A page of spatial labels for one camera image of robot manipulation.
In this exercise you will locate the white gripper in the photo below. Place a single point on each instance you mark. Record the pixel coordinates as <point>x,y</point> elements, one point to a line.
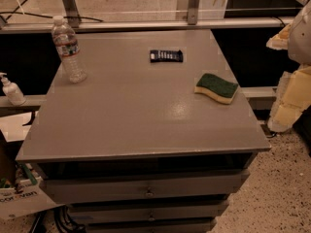
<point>301,38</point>

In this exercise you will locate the white pump dispenser bottle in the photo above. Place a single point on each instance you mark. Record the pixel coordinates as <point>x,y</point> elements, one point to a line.
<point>12,91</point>

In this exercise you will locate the clear plastic water bottle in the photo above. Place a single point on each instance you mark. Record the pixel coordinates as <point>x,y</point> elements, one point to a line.
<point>67,46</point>

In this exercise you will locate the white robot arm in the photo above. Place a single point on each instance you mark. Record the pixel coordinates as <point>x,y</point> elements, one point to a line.
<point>293,94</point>

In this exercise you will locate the green and yellow sponge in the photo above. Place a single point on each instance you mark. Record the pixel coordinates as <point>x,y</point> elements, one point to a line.
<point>218,89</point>

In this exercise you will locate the grey drawer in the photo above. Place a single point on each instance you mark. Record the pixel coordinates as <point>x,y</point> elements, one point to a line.
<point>144,187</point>
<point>190,225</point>
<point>149,212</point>

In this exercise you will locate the bottom grey drawer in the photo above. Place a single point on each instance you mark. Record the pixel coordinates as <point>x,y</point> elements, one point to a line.
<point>190,225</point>

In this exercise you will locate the top grey drawer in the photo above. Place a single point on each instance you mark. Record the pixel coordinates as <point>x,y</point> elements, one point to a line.
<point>144,187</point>

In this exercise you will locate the middle grey drawer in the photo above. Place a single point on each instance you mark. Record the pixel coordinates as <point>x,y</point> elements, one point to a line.
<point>149,212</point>

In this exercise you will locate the metal frame rail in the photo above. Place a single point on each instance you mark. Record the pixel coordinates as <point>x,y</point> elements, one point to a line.
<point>233,22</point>

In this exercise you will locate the black snack bar wrapper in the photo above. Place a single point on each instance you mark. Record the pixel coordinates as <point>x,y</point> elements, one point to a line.
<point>166,56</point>

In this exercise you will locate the grey metal drawer cabinet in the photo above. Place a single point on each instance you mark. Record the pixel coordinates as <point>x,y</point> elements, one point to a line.
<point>132,117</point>

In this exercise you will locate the white cardboard box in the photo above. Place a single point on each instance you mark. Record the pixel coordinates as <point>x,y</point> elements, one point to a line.
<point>32,199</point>

